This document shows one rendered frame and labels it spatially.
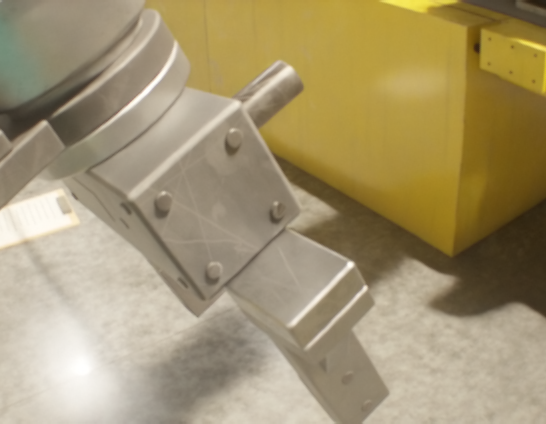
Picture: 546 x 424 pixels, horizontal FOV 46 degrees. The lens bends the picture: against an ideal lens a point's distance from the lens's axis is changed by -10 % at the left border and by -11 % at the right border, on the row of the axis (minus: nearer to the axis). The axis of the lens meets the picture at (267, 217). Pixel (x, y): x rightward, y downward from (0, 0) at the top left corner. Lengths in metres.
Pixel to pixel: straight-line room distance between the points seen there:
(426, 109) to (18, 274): 1.08
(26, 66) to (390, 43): 1.46
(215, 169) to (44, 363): 1.29
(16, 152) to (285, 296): 0.10
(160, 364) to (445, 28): 0.93
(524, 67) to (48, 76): 1.24
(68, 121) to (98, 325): 1.34
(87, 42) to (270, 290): 0.10
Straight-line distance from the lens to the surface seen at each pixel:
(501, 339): 1.50
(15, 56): 0.23
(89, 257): 1.79
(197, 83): 2.48
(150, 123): 0.24
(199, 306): 0.40
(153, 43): 0.24
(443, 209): 1.68
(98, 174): 0.24
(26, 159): 0.23
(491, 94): 1.61
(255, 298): 0.23
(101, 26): 0.23
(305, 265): 0.23
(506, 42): 1.42
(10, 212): 2.08
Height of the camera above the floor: 0.96
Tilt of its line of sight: 31 degrees down
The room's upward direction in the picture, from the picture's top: 3 degrees counter-clockwise
